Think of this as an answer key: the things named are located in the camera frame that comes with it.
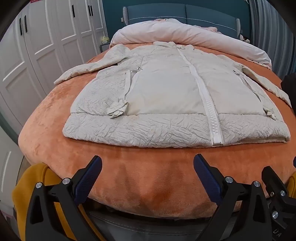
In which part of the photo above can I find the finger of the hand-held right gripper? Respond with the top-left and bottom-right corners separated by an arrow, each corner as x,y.
261,166 -> 296,210

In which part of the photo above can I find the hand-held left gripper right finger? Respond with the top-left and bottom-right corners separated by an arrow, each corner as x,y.
194,153 -> 271,241

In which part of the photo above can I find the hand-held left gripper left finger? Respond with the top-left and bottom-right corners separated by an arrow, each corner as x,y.
24,155 -> 103,241

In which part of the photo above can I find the white puffer jacket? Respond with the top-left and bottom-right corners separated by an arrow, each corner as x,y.
54,41 -> 292,148

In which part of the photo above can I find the orange plush blanket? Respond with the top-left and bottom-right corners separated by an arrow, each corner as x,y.
18,45 -> 289,219

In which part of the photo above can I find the white panelled wardrobe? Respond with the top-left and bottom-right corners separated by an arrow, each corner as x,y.
0,0 -> 105,139

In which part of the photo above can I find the grey striped curtain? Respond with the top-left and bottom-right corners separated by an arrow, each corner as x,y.
248,0 -> 296,78

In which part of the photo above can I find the pale pink duvet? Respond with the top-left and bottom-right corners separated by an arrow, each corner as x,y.
110,19 -> 272,70

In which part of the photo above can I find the blue bed headboard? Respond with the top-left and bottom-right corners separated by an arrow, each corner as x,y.
122,4 -> 241,39

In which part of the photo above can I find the grey bed frame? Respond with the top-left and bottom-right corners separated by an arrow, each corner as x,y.
87,205 -> 234,241

